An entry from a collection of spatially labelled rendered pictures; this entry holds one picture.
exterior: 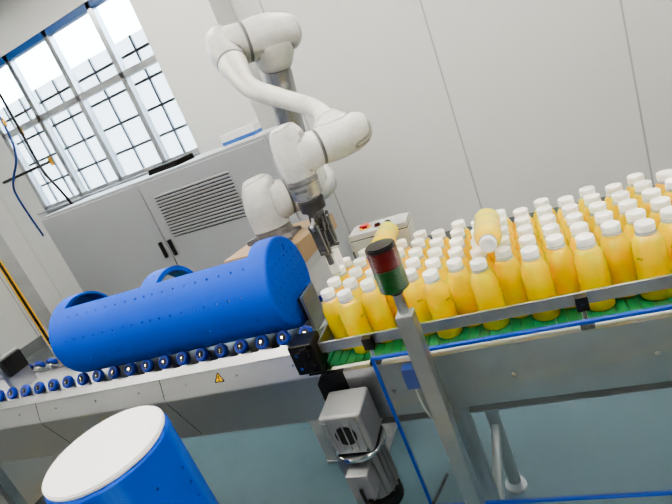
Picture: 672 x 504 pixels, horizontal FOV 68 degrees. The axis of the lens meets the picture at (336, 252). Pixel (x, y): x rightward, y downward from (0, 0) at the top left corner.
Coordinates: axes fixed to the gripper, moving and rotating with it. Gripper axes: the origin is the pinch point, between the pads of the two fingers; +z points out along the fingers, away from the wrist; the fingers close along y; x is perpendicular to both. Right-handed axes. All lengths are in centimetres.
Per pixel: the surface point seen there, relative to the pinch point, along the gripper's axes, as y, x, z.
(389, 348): 19.3, 13.2, 20.7
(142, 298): 13, -59, -9
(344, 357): 19.8, 0.2, 20.7
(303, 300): 8.1, -10.6, 6.7
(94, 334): 17, -81, -2
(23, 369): 1, -145, 12
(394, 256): 41, 29, -13
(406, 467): -30, -18, 111
